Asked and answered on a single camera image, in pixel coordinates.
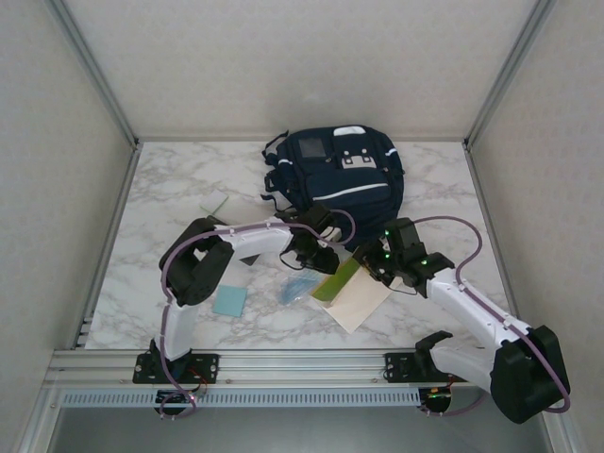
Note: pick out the green notebook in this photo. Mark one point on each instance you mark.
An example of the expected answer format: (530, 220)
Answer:
(358, 302)

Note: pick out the clear bag of pens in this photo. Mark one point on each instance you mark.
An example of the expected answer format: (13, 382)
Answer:
(295, 288)

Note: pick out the navy blue backpack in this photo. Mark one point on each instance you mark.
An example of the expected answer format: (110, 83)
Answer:
(349, 189)

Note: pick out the blue sticky note pad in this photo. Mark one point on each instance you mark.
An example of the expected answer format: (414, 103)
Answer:
(229, 300)

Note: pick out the grey green note pad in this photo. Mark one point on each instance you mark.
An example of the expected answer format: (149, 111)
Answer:
(214, 203)

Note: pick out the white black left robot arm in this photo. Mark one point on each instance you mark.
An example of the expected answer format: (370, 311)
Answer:
(264, 240)

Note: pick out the small black circuit board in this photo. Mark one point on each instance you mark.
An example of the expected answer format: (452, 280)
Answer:
(177, 398)
(436, 395)

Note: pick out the aluminium table edge rail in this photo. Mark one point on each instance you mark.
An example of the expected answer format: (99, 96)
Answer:
(81, 332)
(500, 264)

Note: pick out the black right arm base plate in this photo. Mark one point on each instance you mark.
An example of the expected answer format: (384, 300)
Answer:
(401, 365)

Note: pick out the wide aluminium base rail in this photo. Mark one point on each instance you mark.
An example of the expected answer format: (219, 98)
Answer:
(302, 368)

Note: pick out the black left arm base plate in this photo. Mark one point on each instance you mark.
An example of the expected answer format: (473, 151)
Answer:
(207, 365)

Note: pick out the aluminium frame post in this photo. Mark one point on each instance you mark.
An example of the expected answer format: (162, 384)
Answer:
(96, 71)
(507, 71)

